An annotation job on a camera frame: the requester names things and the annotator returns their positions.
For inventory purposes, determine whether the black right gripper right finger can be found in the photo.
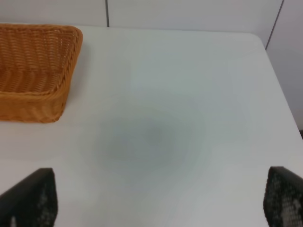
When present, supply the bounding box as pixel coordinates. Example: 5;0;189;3
263;166;303;227

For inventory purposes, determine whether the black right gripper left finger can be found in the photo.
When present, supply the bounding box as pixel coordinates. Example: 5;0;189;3
0;168;58;227

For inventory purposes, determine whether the orange woven wicker basket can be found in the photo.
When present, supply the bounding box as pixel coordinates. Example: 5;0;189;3
0;24;83;123

